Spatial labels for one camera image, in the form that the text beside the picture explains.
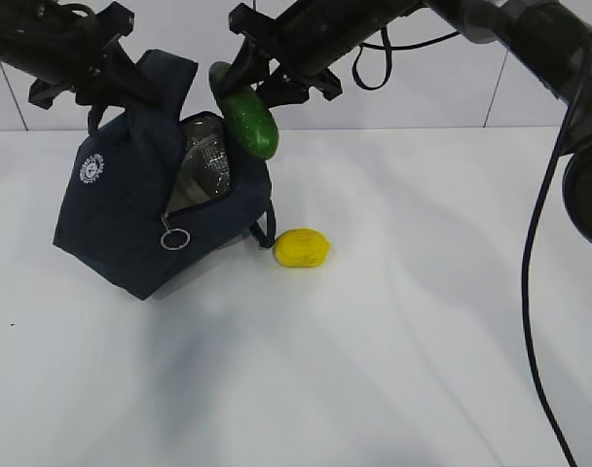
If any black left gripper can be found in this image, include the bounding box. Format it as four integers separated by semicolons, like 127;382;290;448
26;1;159;108

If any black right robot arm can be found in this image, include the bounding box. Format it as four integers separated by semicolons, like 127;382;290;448
218;1;592;243

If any yellow lemon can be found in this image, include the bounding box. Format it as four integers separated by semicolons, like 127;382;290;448
273;229;331;269

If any dark navy lunch bag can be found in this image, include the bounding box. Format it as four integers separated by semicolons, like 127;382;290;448
54;50;277;300

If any green cucumber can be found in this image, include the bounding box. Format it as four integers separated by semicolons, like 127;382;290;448
208;61;279;161

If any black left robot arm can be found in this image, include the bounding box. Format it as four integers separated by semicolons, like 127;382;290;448
0;1;313;111

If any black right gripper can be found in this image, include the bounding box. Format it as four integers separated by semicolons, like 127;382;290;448
220;3;343;105

